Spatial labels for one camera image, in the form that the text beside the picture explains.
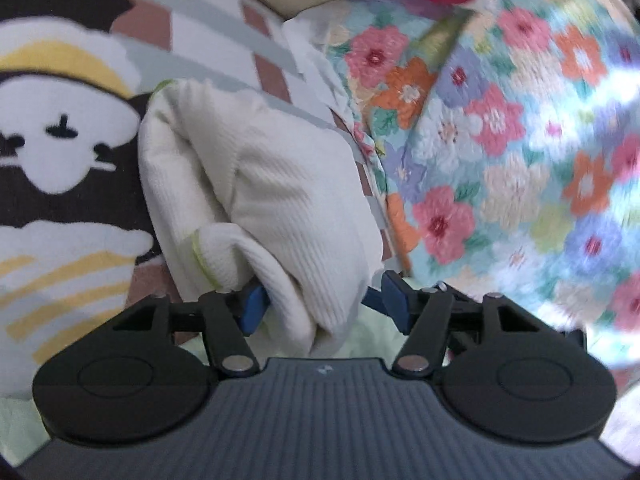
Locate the cream garment with green trim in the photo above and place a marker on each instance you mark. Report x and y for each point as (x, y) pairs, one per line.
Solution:
(280, 200)

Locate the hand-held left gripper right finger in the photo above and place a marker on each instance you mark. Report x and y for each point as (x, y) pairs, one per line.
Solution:
(397, 302)

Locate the floral quilt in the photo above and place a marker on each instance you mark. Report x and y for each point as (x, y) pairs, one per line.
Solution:
(500, 160)

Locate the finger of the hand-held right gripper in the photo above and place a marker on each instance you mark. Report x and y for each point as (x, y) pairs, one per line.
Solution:
(462, 296)
(372, 300)

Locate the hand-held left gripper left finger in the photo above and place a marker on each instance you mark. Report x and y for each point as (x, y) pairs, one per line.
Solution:
(252, 310)

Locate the cartoon dog rug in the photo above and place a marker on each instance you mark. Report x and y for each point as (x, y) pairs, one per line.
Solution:
(65, 130)

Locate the light green garment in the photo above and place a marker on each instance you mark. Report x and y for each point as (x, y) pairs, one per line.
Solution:
(372, 332)

